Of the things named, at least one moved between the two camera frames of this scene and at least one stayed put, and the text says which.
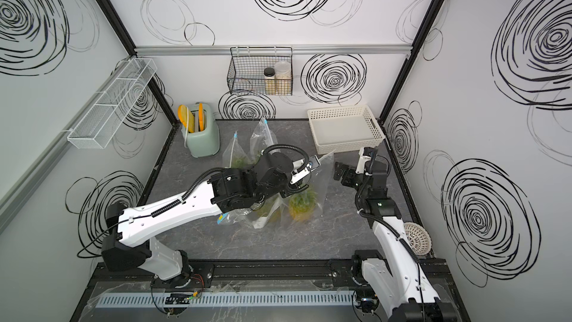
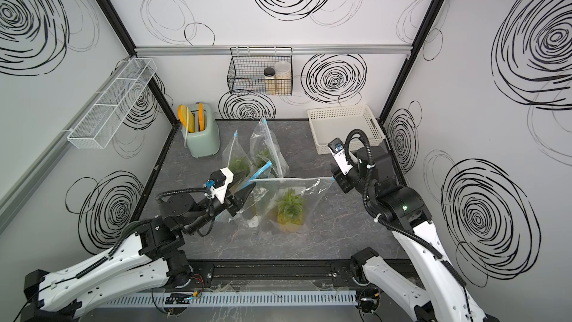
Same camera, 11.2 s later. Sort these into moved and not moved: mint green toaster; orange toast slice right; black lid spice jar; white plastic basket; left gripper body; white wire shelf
Moved: left gripper body
Not moved: orange toast slice right; black lid spice jar; mint green toaster; white plastic basket; white wire shelf
